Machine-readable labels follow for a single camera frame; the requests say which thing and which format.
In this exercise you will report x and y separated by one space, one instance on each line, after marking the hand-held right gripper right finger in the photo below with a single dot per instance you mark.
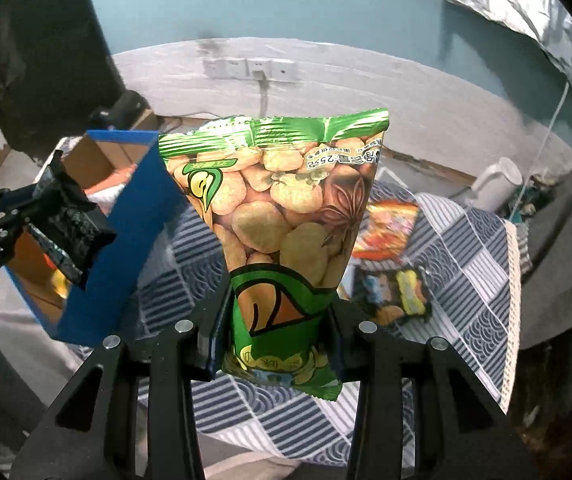
348 360

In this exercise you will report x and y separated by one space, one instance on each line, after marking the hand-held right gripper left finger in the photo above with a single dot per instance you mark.
216 340

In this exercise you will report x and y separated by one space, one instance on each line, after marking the black snack packet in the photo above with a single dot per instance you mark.
68 220

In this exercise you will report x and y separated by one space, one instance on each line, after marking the black packet with yellow label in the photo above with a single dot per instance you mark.
396 295

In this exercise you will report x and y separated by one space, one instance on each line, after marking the blue cardboard box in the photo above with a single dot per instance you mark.
126 240

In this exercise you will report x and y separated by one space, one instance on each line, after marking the small orange snack packet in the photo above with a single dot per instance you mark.
391 230

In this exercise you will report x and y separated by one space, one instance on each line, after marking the green bean snack packet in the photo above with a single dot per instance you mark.
276 210

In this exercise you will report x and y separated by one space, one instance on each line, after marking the blue white patterned tablecloth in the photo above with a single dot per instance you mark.
466 285

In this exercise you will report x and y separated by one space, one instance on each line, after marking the black plastic sheet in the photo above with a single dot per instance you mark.
41 60

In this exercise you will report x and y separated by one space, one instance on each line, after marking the black round device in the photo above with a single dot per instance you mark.
126 107

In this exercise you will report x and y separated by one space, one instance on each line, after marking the small brown cardboard box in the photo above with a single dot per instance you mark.
147 121

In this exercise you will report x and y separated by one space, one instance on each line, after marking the white electric kettle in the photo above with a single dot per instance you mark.
496 182

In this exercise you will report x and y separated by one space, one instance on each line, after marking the grey fleece cloth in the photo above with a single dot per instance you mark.
566 260

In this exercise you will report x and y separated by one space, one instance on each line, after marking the green plastic basket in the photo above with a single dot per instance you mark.
536 202

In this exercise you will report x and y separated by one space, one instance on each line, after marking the silver foil curtain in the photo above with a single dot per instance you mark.
516 0

